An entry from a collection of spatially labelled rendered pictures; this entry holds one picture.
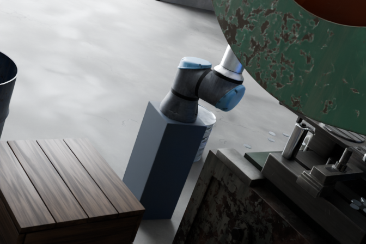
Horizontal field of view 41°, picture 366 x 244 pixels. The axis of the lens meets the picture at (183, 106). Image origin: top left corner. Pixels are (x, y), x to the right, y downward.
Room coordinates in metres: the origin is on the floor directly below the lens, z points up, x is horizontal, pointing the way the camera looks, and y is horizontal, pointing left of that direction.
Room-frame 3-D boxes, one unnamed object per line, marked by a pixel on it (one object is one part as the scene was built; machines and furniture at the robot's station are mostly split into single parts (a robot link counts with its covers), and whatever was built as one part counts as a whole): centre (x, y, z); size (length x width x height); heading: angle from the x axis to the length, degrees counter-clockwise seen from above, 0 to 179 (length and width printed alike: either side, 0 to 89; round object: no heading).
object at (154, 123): (1.78, 0.01, 0.23); 0.18 x 0.18 x 0.45; 35
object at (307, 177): (1.04, -0.38, 0.76); 0.17 x 0.06 x 0.10; 132
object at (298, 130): (1.13, -0.29, 0.75); 0.03 x 0.03 x 0.10; 42
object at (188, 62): (1.78, 0.00, 0.62); 0.13 x 0.12 x 0.14; 64
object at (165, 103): (1.78, 0.01, 0.50); 0.15 x 0.15 x 0.10
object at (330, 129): (1.29, -0.39, 0.72); 0.25 x 0.14 x 0.14; 42
